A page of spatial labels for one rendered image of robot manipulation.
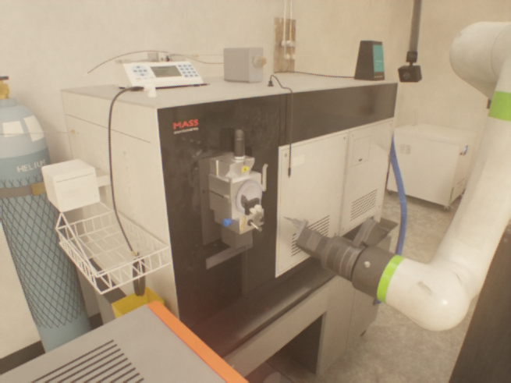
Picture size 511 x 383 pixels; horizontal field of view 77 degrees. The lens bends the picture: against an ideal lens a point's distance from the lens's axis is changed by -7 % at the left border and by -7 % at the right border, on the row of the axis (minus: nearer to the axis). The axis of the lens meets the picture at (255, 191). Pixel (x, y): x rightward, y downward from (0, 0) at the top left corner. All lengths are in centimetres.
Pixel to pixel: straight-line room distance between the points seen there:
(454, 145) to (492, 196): 320
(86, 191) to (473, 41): 100
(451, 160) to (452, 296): 333
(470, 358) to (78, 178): 123
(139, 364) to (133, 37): 171
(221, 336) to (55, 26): 151
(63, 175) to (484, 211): 98
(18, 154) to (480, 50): 142
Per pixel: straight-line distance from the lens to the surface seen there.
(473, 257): 73
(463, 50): 81
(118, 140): 98
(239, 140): 84
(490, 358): 119
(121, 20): 200
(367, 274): 66
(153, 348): 58
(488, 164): 69
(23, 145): 148
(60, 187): 104
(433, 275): 63
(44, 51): 186
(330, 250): 70
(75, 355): 61
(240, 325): 117
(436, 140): 392
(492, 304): 110
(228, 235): 94
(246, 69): 130
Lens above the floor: 154
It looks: 22 degrees down
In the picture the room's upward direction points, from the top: straight up
